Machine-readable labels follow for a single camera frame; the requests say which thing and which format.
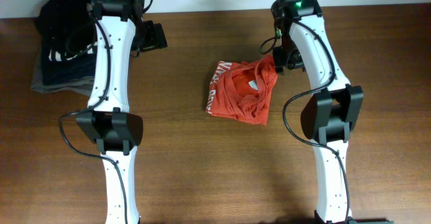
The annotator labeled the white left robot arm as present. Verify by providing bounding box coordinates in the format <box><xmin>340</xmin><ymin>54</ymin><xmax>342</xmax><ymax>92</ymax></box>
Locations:
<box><xmin>75</xmin><ymin>0</ymin><xmax>168</xmax><ymax>223</ymax></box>

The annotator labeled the red t-shirt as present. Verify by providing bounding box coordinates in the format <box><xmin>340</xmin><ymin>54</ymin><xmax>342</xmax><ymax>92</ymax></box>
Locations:
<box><xmin>205</xmin><ymin>55</ymin><xmax>277</xmax><ymax>125</ymax></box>

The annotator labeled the black folded garment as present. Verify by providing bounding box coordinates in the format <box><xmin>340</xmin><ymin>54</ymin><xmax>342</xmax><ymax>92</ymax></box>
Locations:
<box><xmin>34</xmin><ymin>0</ymin><xmax>96</xmax><ymax>61</ymax></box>

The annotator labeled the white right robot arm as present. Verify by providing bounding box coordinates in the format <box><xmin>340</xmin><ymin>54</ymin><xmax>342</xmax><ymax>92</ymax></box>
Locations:
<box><xmin>271</xmin><ymin>0</ymin><xmax>364</xmax><ymax>223</ymax></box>

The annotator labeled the navy white striped folded garment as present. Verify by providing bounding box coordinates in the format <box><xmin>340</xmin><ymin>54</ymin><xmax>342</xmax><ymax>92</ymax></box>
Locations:
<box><xmin>41</xmin><ymin>42</ymin><xmax>96</xmax><ymax>85</ymax></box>

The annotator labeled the grey folded garment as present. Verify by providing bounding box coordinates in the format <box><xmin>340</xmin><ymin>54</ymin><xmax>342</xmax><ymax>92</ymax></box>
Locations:
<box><xmin>30</xmin><ymin>63</ymin><xmax>94</xmax><ymax>96</ymax></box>

